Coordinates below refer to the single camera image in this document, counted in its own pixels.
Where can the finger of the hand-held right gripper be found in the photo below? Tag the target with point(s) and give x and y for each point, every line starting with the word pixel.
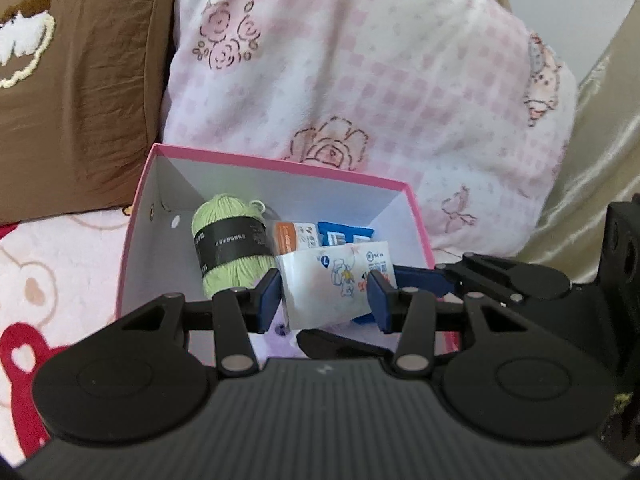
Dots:
pixel 420 278
pixel 345 347

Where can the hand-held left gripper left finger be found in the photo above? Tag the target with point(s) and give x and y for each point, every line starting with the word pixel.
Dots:
pixel 265 300

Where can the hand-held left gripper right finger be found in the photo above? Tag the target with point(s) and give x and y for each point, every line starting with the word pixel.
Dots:
pixel 382 305

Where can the purple plush toy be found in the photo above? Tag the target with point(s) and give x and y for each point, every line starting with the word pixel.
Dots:
pixel 280 345

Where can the white tissue packet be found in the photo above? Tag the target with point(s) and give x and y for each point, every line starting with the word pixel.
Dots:
pixel 325 285

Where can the clear orange label box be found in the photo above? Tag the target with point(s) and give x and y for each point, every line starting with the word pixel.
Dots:
pixel 295 235

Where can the blue snack packet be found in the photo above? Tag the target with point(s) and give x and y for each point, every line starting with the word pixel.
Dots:
pixel 345 232

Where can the green yarn ball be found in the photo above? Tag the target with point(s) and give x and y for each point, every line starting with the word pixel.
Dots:
pixel 220 220

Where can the pink cardboard box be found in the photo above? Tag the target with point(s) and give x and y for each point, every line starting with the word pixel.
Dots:
pixel 165 240

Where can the beige satin curtain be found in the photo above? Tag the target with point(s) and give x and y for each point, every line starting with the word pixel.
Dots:
pixel 600 135

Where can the bear printed blanket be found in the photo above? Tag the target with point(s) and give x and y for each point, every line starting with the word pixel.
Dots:
pixel 60 270

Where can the pink checkered pillow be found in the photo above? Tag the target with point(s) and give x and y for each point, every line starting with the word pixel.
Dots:
pixel 375 60

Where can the brown pillow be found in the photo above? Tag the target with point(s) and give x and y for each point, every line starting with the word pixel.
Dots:
pixel 90 110

